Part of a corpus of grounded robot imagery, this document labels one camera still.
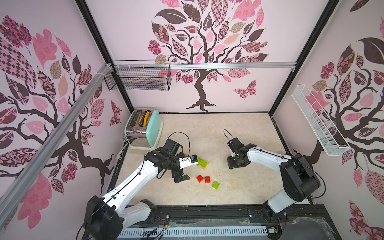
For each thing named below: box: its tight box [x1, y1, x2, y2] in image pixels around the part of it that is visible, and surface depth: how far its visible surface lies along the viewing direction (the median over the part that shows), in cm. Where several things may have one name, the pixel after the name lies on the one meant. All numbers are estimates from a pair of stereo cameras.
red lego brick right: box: [204, 176, 211, 184], surface depth 86 cm
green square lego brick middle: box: [212, 181, 221, 190], surface depth 85 cm
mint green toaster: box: [124, 108, 164, 150], surface depth 96 cm
